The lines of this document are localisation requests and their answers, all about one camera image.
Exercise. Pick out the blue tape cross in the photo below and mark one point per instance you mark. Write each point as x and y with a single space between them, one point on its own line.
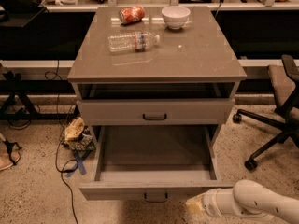
80 157

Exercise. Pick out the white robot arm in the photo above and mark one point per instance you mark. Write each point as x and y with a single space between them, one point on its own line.
246 199

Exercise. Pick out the white bowl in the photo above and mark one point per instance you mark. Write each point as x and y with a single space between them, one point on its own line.
175 16

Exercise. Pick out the grey drawer cabinet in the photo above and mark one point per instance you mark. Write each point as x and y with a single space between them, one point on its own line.
193 62

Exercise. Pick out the snack bags pile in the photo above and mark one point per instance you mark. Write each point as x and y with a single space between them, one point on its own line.
77 136

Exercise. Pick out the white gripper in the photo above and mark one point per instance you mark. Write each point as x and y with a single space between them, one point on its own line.
209 203

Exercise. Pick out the closed grey top drawer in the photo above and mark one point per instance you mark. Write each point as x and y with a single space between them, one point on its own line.
179 111

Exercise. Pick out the black top drawer handle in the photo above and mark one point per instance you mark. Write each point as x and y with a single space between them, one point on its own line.
158 117

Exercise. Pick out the black middle drawer handle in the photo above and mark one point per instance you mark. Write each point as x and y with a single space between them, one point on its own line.
155 197

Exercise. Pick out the clear plastic water bottle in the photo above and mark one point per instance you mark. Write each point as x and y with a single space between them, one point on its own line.
133 41

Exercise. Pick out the grey drawer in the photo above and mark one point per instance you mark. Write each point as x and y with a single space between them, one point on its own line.
179 111
133 160

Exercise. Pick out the black tripod stand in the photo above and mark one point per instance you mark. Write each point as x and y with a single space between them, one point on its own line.
15 89

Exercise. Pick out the black drawer handle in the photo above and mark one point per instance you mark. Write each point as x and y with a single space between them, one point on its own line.
158 117
155 197

